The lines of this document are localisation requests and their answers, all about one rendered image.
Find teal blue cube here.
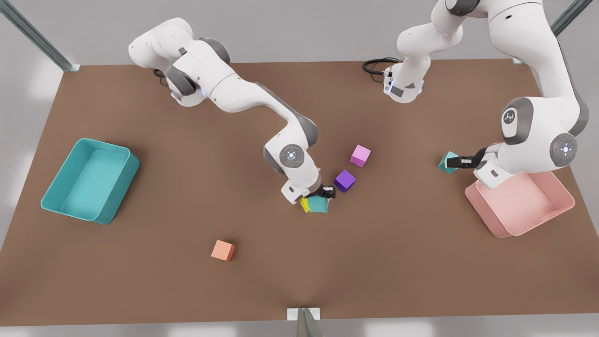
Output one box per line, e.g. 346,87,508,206
308,196,331,214
438,151,460,175

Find dark purple cube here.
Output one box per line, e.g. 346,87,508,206
334,169,357,193

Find light pink cube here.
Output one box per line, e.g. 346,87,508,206
350,145,372,168

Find pink plastic bin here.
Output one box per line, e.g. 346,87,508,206
465,170,575,239

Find orange cube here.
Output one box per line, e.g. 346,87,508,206
211,240,236,262

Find teal plastic bin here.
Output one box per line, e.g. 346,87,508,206
41,138,141,225

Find silver frame post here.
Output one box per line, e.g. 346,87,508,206
512,0,594,65
0,0,81,73
287,308,321,337

